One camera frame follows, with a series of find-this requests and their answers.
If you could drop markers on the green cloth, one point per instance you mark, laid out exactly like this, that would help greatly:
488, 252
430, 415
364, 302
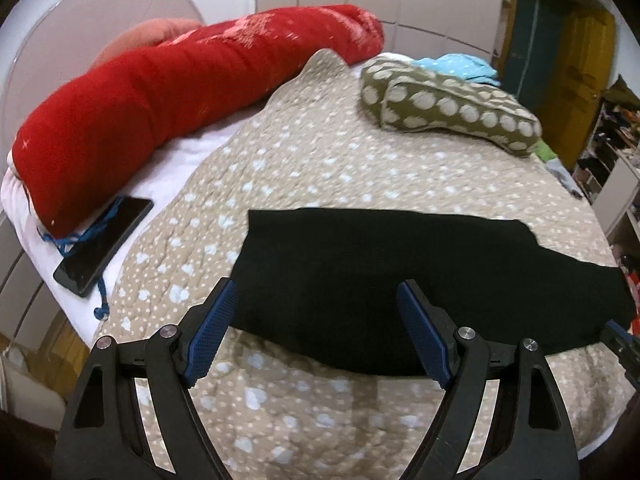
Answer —
544, 150

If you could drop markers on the cluttered white shelf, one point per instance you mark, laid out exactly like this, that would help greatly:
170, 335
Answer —
610, 160

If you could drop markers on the black pants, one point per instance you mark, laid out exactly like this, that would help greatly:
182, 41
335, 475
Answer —
400, 280

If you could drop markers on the red bolster pillow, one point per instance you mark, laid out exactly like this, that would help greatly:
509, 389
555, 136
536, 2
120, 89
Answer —
165, 95

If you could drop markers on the light blue dotted cloth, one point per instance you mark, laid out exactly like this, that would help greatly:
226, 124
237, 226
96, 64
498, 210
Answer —
457, 66

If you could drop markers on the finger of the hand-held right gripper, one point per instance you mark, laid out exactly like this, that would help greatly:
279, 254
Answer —
620, 340

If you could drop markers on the black smartphone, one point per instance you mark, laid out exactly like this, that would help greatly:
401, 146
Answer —
102, 245

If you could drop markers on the white bed sheet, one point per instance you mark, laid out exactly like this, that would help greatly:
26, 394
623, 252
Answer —
165, 180

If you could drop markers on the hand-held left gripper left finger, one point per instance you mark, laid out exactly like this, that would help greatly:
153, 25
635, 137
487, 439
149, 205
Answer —
212, 322

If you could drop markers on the pink pillow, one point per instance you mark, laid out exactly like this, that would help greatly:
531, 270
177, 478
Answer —
145, 35

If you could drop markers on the olive polka dot pillow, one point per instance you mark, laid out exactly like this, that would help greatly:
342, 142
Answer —
450, 102

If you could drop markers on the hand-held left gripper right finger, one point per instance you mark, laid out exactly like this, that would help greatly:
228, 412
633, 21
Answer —
424, 332

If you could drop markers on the yellow wooden door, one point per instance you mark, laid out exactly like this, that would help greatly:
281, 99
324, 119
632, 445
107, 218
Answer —
575, 80

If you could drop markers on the round white headboard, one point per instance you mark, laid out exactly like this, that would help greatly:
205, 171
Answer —
100, 25

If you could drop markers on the beige spotted quilt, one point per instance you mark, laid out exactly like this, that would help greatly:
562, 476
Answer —
310, 180

